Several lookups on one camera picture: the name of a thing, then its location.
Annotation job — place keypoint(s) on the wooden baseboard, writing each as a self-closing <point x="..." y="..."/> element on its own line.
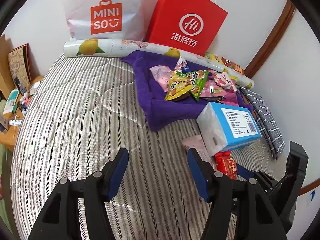
<point x="307" y="188"/>

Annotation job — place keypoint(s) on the red paper bag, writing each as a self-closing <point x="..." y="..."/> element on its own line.
<point x="165" y="22"/>

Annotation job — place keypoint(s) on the small pink snack packet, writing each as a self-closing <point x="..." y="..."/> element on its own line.
<point x="180" y="63"/>

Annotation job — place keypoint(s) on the green snack packet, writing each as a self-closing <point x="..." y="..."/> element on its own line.
<point x="197" y="82"/>

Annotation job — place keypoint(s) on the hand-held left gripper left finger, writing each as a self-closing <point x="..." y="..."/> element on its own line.
<point x="117" y="175"/>

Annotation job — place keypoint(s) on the pink white snack packet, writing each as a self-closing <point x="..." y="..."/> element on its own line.
<point x="223" y="80"/>

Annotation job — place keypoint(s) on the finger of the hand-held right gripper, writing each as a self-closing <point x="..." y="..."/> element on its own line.
<point x="243" y="172"/>

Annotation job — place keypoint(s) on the green blanket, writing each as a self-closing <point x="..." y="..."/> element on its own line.
<point x="3" y="170"/>

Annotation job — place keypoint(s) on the pale pink packet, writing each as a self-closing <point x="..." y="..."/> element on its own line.
<point x="197" y="143"/>

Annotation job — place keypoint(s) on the orange chips packet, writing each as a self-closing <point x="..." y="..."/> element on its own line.
<point x="235" y="66"/>

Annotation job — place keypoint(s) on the fruit print paper roll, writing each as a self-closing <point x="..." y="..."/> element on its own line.
<point x="117" y="46"/>

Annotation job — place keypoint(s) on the yellow snack packet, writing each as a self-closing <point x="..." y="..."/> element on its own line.
<point x="177" y="88"/>

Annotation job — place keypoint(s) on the wooden door frame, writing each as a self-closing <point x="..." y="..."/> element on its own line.
<point x="275" y="32"/>

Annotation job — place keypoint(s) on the teal white tube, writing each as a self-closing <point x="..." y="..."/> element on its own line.
<point x="11" y="101"/>

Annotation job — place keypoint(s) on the light pink snack packet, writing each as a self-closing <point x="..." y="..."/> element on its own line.
<point x="160" y="76"/>

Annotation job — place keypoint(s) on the purple towel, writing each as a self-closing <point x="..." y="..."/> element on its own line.
<point x="160" y="110"/>

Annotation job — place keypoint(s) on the red snack packet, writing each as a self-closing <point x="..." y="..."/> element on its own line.
<point x="226" y="166"/>

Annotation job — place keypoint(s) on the grey checked folded cloth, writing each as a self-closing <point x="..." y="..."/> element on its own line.
<point x="267" y="120"/>

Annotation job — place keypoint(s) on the blue tissue box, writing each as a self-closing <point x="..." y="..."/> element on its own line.
<point x="240" y="122"/>

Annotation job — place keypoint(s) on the white plastic shopping bag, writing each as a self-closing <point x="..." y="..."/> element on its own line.
<point x="77" y="17"/>

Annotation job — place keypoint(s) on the wooden nightstand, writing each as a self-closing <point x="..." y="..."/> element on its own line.
<point x="10" y="136"/>

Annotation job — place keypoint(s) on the striped mattress pad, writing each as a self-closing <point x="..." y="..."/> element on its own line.
<point x="75" y="130"/>

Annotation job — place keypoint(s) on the yellow chips packet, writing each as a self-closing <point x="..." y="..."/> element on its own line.
<point x="212" y="57"/>

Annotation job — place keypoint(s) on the brown printed book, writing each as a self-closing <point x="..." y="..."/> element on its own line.
<point x="17" y="65"/>

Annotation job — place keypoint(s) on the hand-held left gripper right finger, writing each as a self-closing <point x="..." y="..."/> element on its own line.
<point x="198" y="177"/>

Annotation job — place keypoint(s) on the magenta snack packet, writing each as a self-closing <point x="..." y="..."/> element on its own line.
<point x="231" y="97"/>

